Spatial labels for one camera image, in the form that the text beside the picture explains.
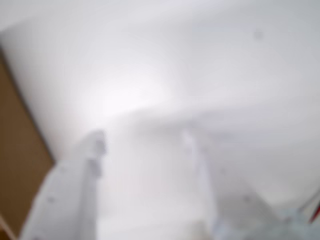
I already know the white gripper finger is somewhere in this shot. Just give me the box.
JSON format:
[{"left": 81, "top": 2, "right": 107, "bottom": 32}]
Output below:
[
  {"left": 19, "top": 127, "right": 110, "bottom": 240},
  {"left": 180, "top": 126, "right": 219, "bottom": 240}
]

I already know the red black arm servo cable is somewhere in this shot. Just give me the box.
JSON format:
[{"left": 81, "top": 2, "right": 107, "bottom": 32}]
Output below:
[{"left": 298, "top": 188, "right": 320, "bottom": 225}]

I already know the brown cardboard box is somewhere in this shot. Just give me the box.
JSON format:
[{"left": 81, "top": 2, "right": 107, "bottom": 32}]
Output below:
[{"left": 0, "top": 46, "right": 56, "bottom": 240}]

